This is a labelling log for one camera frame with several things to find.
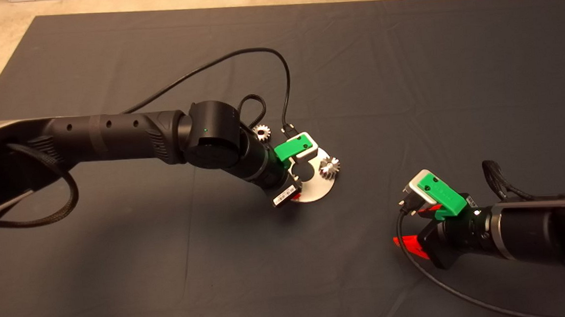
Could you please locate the thick braided left arm cable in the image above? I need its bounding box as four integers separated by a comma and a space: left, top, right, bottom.
0, 139, 81, 229

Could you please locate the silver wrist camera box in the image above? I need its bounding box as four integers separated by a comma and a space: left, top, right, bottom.
288, 133, 320, 160
401, 168, 443, 209

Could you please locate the thin braided left wrist cable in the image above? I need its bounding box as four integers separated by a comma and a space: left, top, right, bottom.
237, 93, 268, 130

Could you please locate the green right camera mount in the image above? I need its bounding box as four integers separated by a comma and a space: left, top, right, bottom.
419, 172, 469, 220

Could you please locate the braided right wrist cable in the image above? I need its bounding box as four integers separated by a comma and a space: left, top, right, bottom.
481, 158, 531, 204

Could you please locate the green left camera mount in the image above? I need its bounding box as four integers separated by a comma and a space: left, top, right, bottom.
273, 133, 315, 163

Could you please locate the round metal carrier plate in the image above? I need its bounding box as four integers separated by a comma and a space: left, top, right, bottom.
286, 145, 340, 204

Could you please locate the smooth black right camera cable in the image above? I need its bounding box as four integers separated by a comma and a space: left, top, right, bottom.
394, 197, 543, 317

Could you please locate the dark grey table cloth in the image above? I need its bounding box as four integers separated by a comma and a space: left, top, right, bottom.
0, 0, 565, 317

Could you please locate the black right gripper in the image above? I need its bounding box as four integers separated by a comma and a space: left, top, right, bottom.
391, 204, 462, 273

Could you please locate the smooth black left camera cable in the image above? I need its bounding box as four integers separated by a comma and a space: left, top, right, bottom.
118, 45, 295, 142

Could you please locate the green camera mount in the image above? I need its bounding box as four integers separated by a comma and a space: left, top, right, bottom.
419, 172, 469, 220
273, 133, 315, 163

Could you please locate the smooth black camera cable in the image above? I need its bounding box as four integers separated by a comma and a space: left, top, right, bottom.
394, 197, 543, 317
118, 45, 295, 142

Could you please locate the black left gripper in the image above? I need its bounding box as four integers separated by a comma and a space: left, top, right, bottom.
270, 175, 304, 208

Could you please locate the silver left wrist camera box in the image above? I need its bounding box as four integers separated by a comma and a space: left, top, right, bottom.
288, 133, 320, 160

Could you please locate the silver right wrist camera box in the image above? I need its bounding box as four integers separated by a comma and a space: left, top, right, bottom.
401, 168, 443, 209

